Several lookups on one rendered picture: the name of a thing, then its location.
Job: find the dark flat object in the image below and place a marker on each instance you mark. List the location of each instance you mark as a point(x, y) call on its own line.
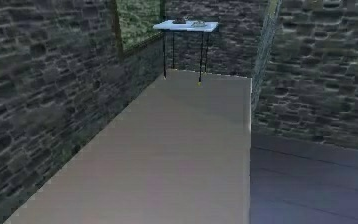
point(179, 21)

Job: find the white table with black legs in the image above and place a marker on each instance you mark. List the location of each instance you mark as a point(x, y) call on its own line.
point(187, 26)

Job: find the window with dark frame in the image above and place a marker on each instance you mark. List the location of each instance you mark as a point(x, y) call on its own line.
point(138, 20)

